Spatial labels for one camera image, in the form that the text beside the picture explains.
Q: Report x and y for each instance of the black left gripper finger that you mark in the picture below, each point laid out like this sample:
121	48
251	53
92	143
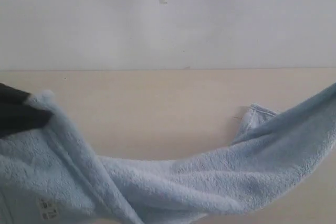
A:
17	118
13	97

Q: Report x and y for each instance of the light blue fleece towel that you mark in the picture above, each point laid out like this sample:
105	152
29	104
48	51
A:
51	175

